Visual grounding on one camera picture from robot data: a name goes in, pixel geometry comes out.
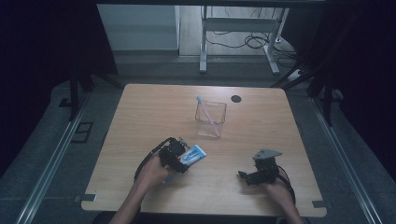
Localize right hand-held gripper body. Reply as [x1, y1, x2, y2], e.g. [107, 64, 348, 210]
[251, 148, 284, 185]

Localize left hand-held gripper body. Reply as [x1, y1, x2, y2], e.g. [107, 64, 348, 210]
[158, 137, 188, 167]

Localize white and blue toothpaste tube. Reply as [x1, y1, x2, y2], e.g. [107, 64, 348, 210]
[162, 144, 207, 184]

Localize person's left hand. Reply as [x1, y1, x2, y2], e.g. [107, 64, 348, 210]
[135, 153, 176, 189]

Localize person's right hand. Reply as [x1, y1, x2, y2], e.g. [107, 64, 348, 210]
[264, 179, 295, 203]

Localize clear plastic holder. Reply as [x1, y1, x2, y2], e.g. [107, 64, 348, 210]
[194, 99, 228, 139]

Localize black metal stand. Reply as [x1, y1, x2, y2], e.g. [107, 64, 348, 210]
[270, 66, 344, 127]
[68, 69, 125, 122]

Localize dark curtain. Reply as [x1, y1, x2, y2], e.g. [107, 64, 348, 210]
[0, 0, 119, 176]
[281, 0, 396, 174]

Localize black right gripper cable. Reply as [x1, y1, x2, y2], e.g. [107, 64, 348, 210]
[276, 165, 296, 204]

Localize metal floor rail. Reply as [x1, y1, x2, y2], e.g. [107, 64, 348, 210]
[14, 92, 92, 224]
[308, 96, 383, 224]

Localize black floor frame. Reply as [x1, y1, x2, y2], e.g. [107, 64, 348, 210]
[70, 121, 94, 145]

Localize black floor cables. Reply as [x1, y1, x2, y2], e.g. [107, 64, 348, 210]
[206, 29, 298, 61]

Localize white metal desk frame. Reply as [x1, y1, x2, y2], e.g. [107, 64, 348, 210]
[199, 5, 290, 76]

